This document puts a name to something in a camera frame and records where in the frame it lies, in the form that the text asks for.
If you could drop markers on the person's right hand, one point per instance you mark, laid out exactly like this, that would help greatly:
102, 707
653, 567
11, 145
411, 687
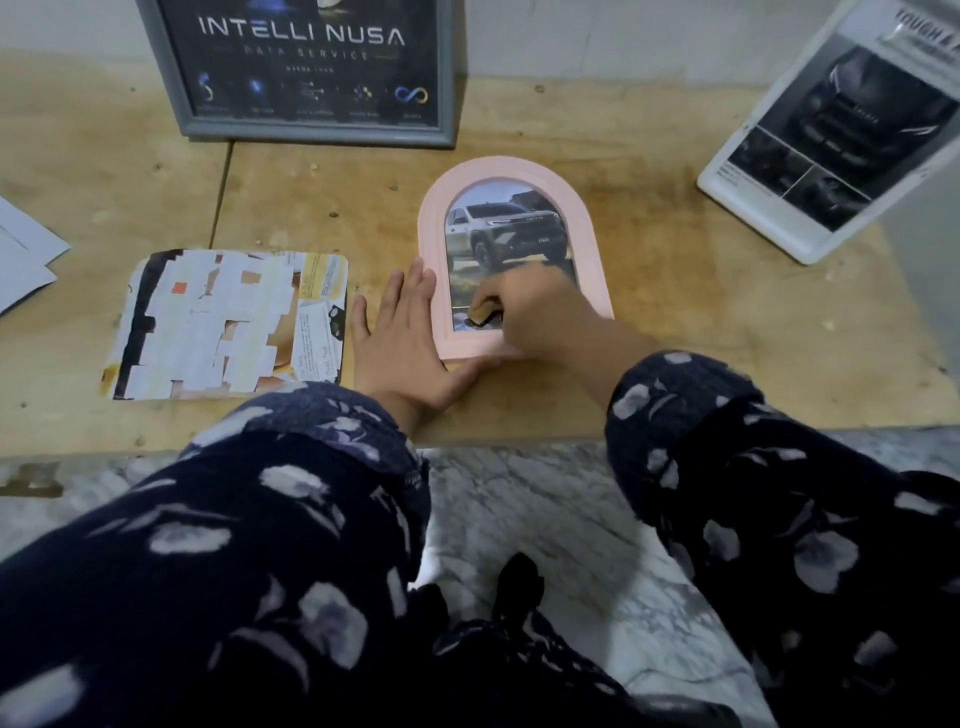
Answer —
547, 315

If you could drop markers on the person's left hand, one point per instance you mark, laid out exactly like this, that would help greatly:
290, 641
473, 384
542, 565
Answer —
401, 352

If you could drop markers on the brown wiping cloth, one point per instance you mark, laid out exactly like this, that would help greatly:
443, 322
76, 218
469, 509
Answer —
484, 313

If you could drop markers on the pink arched picture frame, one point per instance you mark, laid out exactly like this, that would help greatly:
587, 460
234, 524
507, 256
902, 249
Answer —
435, 247

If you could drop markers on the pale paper sheet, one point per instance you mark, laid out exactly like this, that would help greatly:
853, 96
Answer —
210, 322

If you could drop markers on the white picture frame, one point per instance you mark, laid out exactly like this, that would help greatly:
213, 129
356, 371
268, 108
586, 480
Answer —
720, 180

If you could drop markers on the grey picture frame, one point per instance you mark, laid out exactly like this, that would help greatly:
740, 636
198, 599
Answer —
169, 90

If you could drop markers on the white logo print sheet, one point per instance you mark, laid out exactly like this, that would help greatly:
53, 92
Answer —
45, 240

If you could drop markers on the person's left forearm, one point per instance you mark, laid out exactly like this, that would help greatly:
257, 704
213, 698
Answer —
225, 562

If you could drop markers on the person's right forearm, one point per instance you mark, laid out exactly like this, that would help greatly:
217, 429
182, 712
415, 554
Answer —
787, 525

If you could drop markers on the person's left foot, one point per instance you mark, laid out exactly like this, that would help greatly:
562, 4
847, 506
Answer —
431, 611

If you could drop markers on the person's foot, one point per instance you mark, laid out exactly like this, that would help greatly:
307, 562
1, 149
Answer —
431, 611
519, 585

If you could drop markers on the person's right foot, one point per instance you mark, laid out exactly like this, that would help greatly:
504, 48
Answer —
519, 585

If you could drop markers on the person's dark floral dress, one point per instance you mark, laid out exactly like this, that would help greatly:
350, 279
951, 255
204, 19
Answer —
540, 675

